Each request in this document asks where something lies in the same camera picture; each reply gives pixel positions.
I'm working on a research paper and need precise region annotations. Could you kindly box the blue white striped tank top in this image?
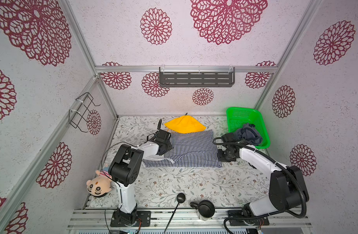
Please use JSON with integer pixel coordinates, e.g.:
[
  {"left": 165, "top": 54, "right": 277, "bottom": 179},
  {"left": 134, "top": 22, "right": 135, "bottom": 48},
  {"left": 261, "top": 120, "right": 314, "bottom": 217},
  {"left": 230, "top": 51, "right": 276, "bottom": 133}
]
[{"left": 142, "top": 130, "right": 222, "bottom": 168}]

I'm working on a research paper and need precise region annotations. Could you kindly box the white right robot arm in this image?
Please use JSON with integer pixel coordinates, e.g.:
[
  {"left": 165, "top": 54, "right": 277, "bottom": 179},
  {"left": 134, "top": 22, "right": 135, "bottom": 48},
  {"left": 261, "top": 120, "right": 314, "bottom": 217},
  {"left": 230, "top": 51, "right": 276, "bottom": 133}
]
[{"left": 213, "top": 133, "right": 309, "bottom": 220}]

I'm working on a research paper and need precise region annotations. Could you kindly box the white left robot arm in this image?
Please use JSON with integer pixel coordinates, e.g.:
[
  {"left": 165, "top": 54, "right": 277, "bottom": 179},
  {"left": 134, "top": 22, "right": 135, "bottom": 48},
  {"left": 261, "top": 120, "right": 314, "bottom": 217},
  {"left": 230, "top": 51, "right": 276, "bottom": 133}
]
[{"left": 108, "top": 130, "right": 174, "bottom": 215}]

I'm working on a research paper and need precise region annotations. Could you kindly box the grey tank top in basket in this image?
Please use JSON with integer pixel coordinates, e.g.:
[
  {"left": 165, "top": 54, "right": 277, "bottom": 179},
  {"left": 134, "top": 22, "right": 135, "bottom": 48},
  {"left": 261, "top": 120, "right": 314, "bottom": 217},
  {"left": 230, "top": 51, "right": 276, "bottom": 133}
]
[{"left": 234, "top": 123, "right": 263, "bottom": 146}]

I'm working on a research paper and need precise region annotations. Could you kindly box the yellow bucket hat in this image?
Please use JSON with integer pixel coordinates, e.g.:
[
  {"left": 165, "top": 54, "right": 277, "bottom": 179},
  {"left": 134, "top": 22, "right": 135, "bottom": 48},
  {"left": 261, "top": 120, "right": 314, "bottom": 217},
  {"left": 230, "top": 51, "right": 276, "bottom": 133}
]
[{"left": 165, "top": 115, "right": 206, "bottom": 134}]

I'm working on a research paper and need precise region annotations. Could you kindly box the green plastic basket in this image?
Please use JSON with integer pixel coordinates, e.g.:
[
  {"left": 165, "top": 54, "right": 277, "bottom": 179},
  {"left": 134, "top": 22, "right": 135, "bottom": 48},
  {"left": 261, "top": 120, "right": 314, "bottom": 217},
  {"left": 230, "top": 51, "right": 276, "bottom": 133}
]
[{"left": 226, "top": 107, "right": 270, "bottom": 149}]

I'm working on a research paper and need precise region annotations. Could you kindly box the black ladle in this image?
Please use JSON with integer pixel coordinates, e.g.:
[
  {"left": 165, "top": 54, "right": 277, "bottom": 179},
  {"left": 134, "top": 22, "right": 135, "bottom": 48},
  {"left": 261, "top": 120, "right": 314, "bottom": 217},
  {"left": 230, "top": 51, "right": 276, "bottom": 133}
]
[{"left": 163, "top": 193, "right": 186, "bottom": 234}]

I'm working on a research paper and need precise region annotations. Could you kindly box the plush doll toy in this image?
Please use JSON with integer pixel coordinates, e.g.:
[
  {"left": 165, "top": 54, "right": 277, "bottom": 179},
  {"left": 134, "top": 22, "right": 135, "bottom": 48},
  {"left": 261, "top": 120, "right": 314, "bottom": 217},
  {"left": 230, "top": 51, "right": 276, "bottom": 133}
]
[{"left": 86, "top": 166, "right": 113, "bottom": 198}]

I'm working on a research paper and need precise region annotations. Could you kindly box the grey wall shelf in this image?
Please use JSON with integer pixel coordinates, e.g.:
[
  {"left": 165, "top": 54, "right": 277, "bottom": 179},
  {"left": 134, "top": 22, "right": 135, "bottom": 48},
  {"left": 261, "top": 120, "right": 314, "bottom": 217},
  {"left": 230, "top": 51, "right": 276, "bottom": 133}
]
[{"left": 158, "top": 67, "right": 235, "bottom": 88}]

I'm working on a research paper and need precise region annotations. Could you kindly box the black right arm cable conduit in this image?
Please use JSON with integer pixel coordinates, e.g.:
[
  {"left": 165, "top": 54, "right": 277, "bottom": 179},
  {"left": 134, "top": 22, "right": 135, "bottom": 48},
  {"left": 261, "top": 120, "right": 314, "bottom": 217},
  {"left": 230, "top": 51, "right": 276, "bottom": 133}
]
[{"left": 212, "top": 136, "right": 308, "bottom": 234}]

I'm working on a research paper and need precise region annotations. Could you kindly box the black wire wall rack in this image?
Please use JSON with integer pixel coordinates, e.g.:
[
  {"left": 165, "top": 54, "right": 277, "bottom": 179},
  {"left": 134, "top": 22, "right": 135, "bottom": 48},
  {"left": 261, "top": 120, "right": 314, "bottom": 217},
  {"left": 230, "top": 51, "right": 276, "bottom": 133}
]
[{"left": 68, "top": 92, "right": 102, "bottom": 136}]

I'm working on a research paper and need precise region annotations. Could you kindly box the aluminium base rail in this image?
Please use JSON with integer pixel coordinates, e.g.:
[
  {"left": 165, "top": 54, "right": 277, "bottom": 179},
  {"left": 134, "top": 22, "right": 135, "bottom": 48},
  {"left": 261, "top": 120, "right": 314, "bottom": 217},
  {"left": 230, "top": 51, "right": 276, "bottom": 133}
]
[{"left": 65, "top": 208, "right": 314, "bottom": 234}]

